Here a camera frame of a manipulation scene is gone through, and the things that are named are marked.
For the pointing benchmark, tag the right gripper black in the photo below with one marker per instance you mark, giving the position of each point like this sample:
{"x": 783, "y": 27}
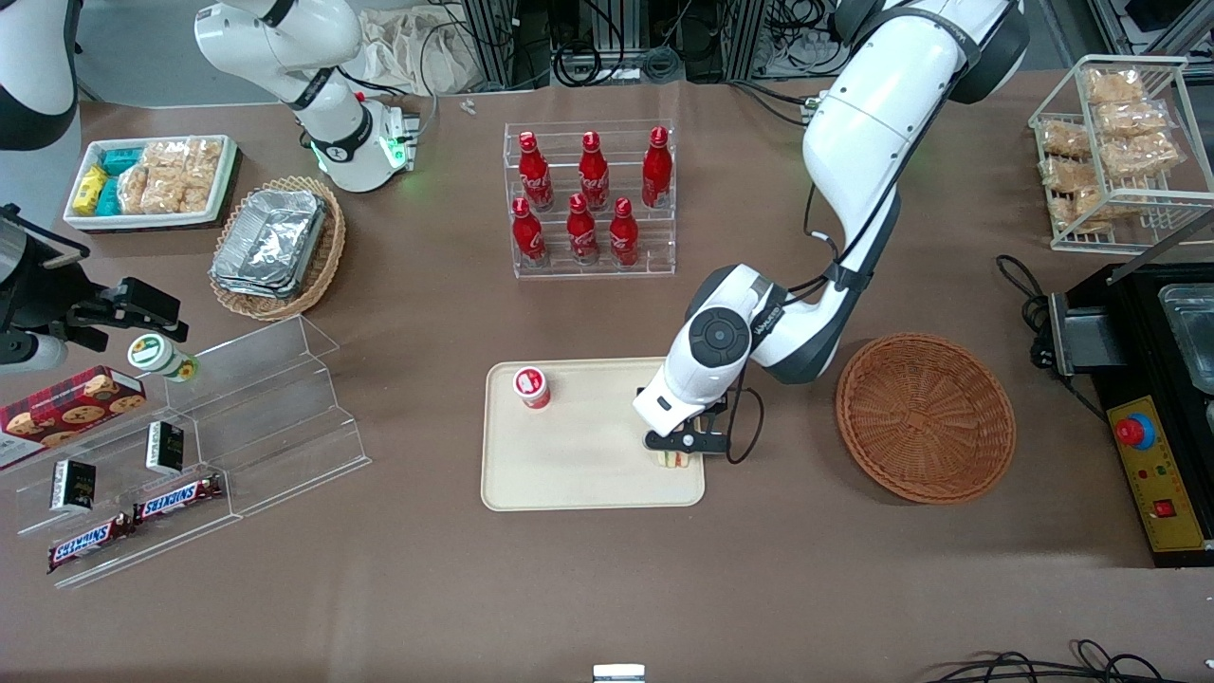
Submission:
{"x": 40, "y": 296}

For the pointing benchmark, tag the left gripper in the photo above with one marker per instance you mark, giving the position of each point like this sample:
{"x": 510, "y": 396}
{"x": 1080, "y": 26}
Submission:
{"x": 720, "y": 407}

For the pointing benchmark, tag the triangle sandwich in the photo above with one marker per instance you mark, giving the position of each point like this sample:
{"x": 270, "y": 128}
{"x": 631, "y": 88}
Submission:
{"x": 674, "y": 460}

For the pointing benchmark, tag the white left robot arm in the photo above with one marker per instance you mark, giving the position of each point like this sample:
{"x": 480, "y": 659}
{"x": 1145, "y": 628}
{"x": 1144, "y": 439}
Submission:
{"x": 873, "y": 123}

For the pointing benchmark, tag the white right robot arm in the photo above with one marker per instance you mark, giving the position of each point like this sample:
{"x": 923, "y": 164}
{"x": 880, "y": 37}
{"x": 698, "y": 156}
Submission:
{"x": 332, "y": 104}

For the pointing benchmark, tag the cream plastic tray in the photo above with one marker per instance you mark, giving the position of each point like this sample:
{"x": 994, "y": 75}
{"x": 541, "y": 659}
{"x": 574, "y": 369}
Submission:
{"x": 579, "y": 465}

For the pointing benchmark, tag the silver foil tray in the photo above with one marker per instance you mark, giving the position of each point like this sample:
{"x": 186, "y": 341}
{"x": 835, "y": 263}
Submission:
{"x": 256, "y": 289}
{"x": 275, "y": 232}

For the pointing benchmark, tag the oval wicker basket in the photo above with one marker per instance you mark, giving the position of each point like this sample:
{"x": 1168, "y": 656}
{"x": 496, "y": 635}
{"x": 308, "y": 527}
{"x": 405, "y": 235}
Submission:
{"x": 322, "y": 266}

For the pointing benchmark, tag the round brown wicker basket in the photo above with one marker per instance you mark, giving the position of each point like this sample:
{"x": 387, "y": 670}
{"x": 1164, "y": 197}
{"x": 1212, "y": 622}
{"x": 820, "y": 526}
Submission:
{"x": 925, "y": 417}

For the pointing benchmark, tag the green lid white cup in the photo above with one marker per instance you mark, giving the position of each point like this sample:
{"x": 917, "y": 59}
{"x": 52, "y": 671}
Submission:
{"x": 156, "y": 356}

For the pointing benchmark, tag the white rectangular snack container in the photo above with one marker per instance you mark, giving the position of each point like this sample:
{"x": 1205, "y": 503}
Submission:
{"x": 85, "y": 220}

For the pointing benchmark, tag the teal snack packet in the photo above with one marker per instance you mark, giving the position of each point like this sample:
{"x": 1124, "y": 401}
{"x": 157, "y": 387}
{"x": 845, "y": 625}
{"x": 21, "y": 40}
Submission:
{"x": 109, "y": 197}
{"x": 121, "y": 159}

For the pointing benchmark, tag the clear rice cracker packet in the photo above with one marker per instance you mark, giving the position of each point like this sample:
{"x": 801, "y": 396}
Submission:
{"x": 135, "y": 190}
{"x": 163, "y": 193}
{"x": 163, "y": 155}
{"x": 204, "y": 159}

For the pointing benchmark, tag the red tartan cookie box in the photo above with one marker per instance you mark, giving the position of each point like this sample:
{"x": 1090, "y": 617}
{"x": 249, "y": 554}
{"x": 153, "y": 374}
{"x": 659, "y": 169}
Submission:
{"x": 66, "y": 408}

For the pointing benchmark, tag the yellow snack packet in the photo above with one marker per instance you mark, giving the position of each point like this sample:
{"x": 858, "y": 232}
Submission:
{"x": 90, "y": 190}

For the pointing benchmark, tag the small black box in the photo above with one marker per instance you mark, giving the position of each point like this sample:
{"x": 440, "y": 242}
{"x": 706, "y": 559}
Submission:
{"x": 73, "y": 486}
{"x": 165, "y": 448}

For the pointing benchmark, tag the red and white cup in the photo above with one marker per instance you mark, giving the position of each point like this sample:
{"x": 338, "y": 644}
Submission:
{"x": 532, "y": 386}

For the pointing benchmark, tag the clear acrylic stepped shelf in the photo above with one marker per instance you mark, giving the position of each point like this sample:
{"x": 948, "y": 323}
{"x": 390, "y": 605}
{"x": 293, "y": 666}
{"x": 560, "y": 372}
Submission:
{"x": 275, "y": 427}

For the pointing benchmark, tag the snickers chocolate bar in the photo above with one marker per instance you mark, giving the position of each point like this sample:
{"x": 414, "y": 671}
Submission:
{"x": 178, "y": 499}
{"x": 90, "y": 543}

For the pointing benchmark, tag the clear acrylic bottle rack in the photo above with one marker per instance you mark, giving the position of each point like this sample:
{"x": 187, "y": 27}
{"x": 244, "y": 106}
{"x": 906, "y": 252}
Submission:
{"x": 593, "y": 266}

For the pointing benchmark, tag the red cola bottle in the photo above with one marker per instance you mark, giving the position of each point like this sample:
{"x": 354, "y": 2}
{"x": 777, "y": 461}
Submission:
{"x": 534, "y": 175}
{"x": 594, "y": 175}
{"x": 656, "y": 171}
{"x": 528, "y": 237}
{"x": 623, "y": 237}
{"x": 582, "y": 235}

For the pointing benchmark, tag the small white block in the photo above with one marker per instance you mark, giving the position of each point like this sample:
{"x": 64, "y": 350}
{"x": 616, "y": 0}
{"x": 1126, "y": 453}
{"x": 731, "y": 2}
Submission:
{"x": 618, "y": 673}

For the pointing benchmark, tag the beige cloth bag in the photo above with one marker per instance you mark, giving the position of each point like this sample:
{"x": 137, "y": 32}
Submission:
{"x": 417, "y": 47}

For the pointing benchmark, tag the red emergency stop button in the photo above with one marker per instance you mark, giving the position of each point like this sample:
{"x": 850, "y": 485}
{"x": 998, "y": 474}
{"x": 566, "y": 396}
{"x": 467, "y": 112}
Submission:
{"x": 1132, "y": 432}

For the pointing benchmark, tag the fried snack packet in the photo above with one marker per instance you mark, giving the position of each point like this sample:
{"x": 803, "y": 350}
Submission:
{"x": 1070, "y": 175}
{"x": 1081, "y": 211}
{"x": 1131, "y": 119}
{"x": 1141, "y": 154}
{"x": 1114, "y": 85}
{"x": 1064, "y": 139}

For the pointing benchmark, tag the black appliance with metal parts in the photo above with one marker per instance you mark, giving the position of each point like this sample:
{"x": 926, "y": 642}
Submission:
{"x": 1138, "y": 323}

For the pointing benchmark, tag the yellow control panel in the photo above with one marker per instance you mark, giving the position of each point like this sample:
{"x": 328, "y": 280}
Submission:
{"x": 1159, "y": 474}

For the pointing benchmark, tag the aluminium frame rack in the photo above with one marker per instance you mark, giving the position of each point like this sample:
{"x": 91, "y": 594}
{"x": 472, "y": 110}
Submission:
{"x": 503, "y": 38}

